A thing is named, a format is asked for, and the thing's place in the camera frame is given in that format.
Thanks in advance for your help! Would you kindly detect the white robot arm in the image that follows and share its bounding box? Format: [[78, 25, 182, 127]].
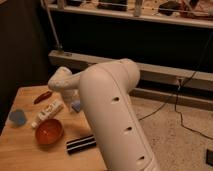
[[48, 59, 160, 171]]

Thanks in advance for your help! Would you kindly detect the red chili pepper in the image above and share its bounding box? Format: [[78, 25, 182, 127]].
[[33, 91, 52, 104]]

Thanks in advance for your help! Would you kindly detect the white tube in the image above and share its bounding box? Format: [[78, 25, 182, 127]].
[[31, 99, 63, 128]]

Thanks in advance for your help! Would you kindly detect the orange bowl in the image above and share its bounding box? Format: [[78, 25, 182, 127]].
[[35, 119, 64, 145]]

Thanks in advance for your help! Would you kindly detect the black white striped block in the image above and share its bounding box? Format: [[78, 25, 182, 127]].
[[66, 135, 96, 155]]

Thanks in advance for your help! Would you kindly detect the blue cloth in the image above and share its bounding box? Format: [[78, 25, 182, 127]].
[[9, 109, 27, 126]]

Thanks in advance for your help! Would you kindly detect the metal pole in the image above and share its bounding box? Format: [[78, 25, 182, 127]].
[[42, 0, 63, 51]]

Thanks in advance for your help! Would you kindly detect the cluttered shelf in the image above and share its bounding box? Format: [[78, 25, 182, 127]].
[[41, 0, 213, 29]]

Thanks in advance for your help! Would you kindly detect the black cable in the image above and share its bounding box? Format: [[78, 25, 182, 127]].
[[137, 31, 213, 141]]

